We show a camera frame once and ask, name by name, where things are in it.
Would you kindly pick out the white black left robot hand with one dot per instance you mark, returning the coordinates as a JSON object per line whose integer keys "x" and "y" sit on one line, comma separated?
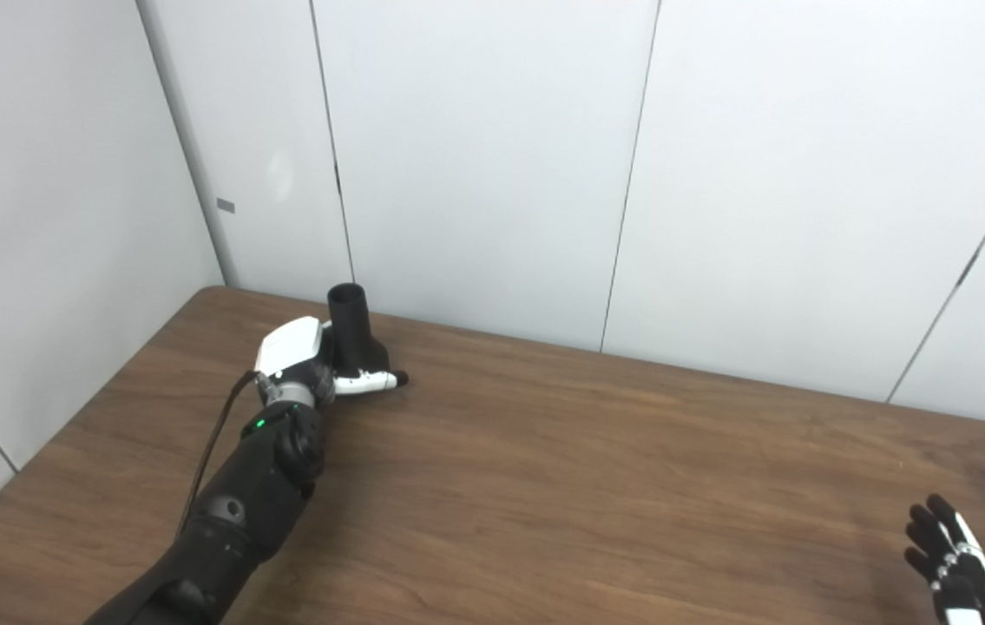
{"x": 291, "y": 347}

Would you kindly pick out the black funnel-shaped nozzle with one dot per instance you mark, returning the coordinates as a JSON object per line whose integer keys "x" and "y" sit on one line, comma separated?
{"x": 355, "y": 334}

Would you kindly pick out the small grey wall label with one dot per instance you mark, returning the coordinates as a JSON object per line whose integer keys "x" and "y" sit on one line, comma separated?
{"x": 226, "y": 206}

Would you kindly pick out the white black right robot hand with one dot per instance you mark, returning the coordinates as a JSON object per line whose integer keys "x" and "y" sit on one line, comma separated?
{"x": 961, "y": 577}

